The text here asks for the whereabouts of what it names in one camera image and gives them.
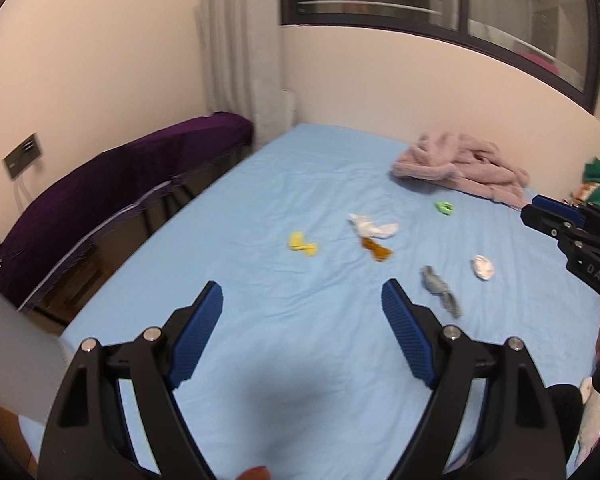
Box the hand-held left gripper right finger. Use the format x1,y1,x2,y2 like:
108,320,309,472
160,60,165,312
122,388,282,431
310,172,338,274
381,278,566,480

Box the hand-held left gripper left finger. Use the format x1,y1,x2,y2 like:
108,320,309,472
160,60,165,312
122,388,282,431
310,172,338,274
37,280,226,480

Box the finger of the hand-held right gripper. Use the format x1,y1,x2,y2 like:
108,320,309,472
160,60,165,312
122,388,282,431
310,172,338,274
521,205,581,261
532,195,588,228

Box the grey sock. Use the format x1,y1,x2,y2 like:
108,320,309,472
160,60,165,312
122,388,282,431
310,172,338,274
420,265,463,318

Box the white sock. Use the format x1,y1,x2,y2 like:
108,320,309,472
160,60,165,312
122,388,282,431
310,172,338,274
471,255,496,281

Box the white cloth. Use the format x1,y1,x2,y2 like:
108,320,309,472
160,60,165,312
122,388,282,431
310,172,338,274
348,212,400,240

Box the yellow bow wrapper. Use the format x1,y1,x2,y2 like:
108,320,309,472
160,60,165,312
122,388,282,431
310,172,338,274
287,231,320,257

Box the white bin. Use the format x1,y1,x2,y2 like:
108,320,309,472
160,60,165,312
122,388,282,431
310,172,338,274
0,275,71,426

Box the pink fluffy robe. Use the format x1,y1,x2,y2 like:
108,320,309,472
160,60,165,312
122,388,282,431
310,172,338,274
391,131,531,209

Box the white plush toy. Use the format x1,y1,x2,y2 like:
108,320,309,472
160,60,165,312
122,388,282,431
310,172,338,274
577,377,600,461

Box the purple cloth covered bench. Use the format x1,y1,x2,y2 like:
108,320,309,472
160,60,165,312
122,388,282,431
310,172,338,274
0,112,255,311

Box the bed with blue sheet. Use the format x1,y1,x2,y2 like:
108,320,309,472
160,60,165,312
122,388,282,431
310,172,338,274
17,122,600,480

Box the cream curtain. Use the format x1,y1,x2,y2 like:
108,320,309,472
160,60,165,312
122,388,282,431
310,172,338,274
195,0,298,146

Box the black cable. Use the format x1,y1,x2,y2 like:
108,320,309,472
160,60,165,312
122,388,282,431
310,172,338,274
0,179,33,248

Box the grey wall socket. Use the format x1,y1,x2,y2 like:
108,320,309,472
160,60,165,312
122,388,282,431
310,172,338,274
2,132,44,180

